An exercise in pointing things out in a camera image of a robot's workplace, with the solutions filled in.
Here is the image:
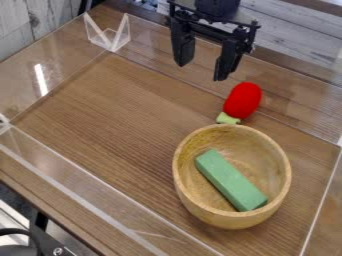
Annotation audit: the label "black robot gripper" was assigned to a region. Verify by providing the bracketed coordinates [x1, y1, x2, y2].
[167, 0, 261, 81]

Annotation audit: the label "red plush strawberry toy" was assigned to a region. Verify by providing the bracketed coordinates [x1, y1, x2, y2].
[217, 82, 262, 124]

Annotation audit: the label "clear acrylic tray walls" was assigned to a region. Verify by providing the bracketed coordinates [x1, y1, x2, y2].
[0, 9, 342, 256]

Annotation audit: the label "light wooden bowl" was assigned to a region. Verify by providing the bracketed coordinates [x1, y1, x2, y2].
[173, 125, 292, 230]

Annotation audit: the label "green rectangular block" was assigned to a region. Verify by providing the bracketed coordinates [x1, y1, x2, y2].
[196, 149, 269, 212]

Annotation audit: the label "black table leg frame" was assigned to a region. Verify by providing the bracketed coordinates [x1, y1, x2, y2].
[30, 212, 77, 256]

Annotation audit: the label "black cable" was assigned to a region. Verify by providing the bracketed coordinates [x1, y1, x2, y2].
[0, 227, 33, 248]

